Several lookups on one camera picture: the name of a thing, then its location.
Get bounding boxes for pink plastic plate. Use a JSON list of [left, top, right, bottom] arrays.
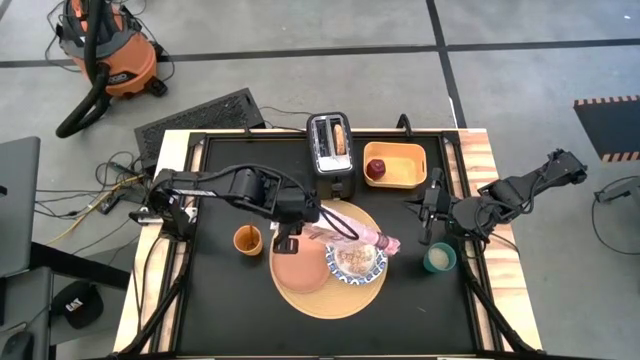
[[272, 233, 332, 295]]

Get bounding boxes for yellow floor cable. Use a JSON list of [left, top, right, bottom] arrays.
[[46, 174, 149, 247]]

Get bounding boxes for black two-slot toaster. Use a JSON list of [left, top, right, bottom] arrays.
[[305, 111, 358, 202]]

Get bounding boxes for round woven straw placemat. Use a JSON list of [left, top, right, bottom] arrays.
[[268, 199, 389, 321]]

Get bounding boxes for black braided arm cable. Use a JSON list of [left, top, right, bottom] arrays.
[[117, 237, 194, 358], [457, 238, 539, 356]]

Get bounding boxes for pink strawberry yogurt cereal box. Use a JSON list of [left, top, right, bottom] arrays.
[[299, 202, 403, 258]]

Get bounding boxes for sliced bagel half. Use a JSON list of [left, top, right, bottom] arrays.
[[333, 123, 348, 157]]

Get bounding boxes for red apple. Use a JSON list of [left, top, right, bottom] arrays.
[[365, 158, 388, 183]]

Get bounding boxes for black computer mouse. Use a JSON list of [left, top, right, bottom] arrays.
[[0, 329, 34, 360]]

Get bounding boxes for dark mat with striped edge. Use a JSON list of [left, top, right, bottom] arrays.
[[573, 94, 640, 164]]

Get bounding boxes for blue patterned paper bowl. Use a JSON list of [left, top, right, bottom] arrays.
[[325, 238, 390, 288]]

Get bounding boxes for gray laptop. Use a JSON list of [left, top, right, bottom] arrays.
[[0, 135, 43, 279]]

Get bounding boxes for orange shop vacuum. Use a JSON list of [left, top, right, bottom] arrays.
[[57, 0, 169, 99]]

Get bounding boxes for black floor cable bundle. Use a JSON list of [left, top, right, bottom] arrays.
[[33, 149, 157, 256]]

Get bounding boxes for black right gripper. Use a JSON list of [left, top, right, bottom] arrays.
[[403, 167, 459, 247]]

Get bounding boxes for black cap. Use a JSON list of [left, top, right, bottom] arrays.
[[51, 279, 105, 331]]

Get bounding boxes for green cup with milk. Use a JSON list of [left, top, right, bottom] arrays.
[[423, 242, 458, 275]]

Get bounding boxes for yellow plastic basket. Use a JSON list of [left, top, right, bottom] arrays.
[[363, 141, 429, 191]]

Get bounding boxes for black perforated computer case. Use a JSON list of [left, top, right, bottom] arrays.
[[133, 88, 267, 172]]

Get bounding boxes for orange plastic cup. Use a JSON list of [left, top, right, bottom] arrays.
[[232, 224, 264, 258]]

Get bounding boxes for black vacuum hose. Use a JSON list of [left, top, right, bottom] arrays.
[[55, 0, 114, 140]]

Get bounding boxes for gray floor device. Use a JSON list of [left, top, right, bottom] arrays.
[[593, 175, 640, 207]]

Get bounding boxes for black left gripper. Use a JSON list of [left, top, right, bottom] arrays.
[[269, 187, 361, 256]]

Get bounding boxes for cereal pieces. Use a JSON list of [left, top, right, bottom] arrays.
[[337, 244, 378, 276]]

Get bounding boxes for black metal table frame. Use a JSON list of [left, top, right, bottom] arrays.
[[149, 128, 507, 359]]

